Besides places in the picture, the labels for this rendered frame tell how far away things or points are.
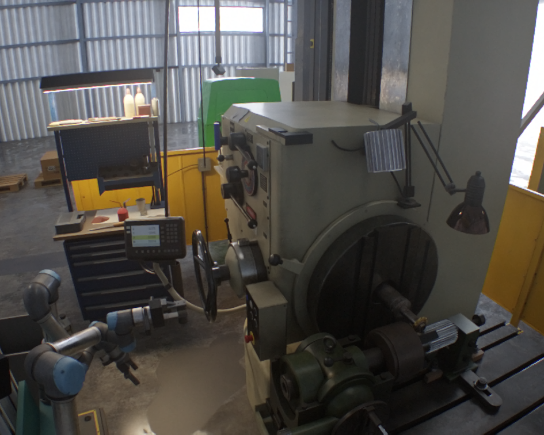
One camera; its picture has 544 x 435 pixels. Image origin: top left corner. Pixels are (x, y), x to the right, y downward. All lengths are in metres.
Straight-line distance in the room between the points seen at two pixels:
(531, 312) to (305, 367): 2.74
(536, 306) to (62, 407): 3.32
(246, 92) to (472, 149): 4.06
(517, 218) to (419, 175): 2.08
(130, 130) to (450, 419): 2.87
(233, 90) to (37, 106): 10.43
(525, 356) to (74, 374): 1.76
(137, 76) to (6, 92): 12.28
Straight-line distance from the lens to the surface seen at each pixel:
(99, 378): 3.06
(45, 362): 1.40
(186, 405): 2.73
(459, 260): 1.88
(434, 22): 1.57
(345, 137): 1.24
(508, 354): 1.83
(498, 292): 3.76
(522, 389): 1.69
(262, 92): 5.41
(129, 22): 14.38
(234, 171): 1.41
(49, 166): 7.93
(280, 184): 1.19
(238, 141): 1.46
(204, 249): 1.35
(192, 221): 4.20
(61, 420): 1.48
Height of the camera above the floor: 2.09
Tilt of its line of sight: 23 degrees down
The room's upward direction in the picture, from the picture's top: straight up
